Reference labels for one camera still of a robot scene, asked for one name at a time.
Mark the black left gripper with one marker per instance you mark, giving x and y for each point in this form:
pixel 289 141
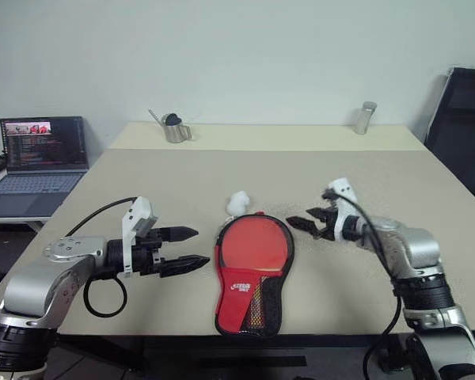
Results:
pixel 146 257

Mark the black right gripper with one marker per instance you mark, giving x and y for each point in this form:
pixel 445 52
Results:
pixel 327 225

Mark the red table tennis paddle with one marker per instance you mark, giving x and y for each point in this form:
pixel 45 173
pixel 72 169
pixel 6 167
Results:
pixel 253 243

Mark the white plush zipper charm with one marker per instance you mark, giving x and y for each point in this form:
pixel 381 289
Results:
pixel 237 202

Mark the black and red paddle case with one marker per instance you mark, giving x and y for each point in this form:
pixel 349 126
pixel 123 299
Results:
pixel 237 301

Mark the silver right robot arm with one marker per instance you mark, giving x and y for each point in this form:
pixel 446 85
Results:
pixel 419 253

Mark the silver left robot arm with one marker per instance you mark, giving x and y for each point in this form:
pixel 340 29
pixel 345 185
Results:
pixel 35 285

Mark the stainless steel tumbler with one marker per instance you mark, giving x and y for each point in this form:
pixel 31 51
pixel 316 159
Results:
pixel 364 118

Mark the stainless steel pitcher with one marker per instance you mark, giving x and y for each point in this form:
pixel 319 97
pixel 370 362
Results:
pixel 176 132

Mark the black heart-shaped object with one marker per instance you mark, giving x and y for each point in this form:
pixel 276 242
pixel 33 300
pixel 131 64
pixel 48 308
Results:
pixel 172 119

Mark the thin metal straw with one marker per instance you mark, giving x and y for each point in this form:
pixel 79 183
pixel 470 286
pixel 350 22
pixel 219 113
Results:
pixel 155 116

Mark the white side table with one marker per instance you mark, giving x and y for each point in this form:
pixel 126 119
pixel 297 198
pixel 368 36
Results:
pixel 16 221

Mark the open blue-grey laptop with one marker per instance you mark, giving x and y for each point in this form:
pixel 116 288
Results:
pixel 43 146

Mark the black office chair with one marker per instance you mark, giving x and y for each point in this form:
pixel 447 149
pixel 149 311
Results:
pixel 465 130

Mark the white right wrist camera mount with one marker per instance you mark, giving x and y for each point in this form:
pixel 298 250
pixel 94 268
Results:
pixel 346 190

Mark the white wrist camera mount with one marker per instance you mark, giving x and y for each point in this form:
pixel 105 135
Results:
pixel 346 190
pixel 136 213

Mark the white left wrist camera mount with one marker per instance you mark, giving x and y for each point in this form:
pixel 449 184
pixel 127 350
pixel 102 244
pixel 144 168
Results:
pixel 136 213

